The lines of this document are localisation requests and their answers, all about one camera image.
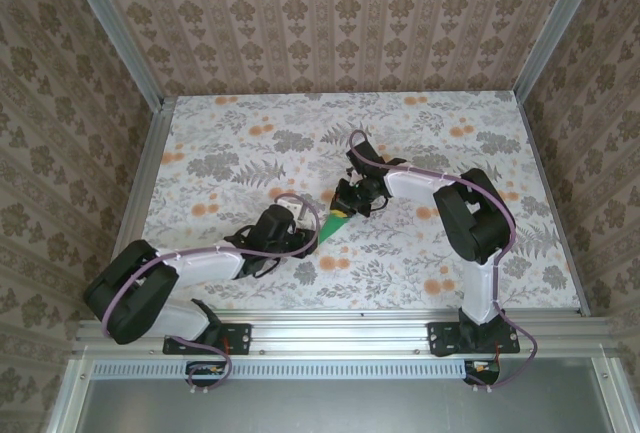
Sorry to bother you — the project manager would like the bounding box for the grey metal panel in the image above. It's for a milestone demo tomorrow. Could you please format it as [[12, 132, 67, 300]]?
[[73, 377, 612, 433]]

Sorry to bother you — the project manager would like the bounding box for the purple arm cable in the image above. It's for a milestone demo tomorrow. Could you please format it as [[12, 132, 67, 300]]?
[[348, 128, 541, 390], [101, 195, 321, 395]]

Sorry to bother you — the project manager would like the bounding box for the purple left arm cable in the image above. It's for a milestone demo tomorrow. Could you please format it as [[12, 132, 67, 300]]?
[[101, 195, 321, 395]]

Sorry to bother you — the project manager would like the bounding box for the aluminium frame post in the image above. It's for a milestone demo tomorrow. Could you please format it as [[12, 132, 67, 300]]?
[[512, 0, 610, 104], [63, 0, 169, 113]]

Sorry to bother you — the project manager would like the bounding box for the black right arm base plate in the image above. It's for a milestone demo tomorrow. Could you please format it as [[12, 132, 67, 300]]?
[[427, 321, 521, 358]]

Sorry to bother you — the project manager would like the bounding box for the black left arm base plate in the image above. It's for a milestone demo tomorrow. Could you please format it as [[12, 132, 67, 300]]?
[[163, 321, 251, 356]]

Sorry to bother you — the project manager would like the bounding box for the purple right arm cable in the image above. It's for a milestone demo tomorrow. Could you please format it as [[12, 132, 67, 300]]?
[[348, 128, 541, 390]]

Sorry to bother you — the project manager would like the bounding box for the aluminium mounting beam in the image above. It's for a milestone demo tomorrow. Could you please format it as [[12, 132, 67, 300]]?
[[71, 315, 620, 359]]

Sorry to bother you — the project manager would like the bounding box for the green cloth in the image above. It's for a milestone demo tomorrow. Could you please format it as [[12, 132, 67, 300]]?
[[318, 192, 357, 245]]

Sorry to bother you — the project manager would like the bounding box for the aluminium side rail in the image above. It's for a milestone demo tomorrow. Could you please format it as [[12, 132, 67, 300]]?
[[514, 95, 592, 317], [93, 96, 176, 322]]

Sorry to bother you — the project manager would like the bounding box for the floral table mat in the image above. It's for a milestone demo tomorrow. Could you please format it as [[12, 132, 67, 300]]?
[[122, 94, 584, 313]]

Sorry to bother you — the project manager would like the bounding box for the slotted grey cable duct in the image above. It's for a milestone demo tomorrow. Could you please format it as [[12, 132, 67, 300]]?
[[92, 361, 614, 380]]

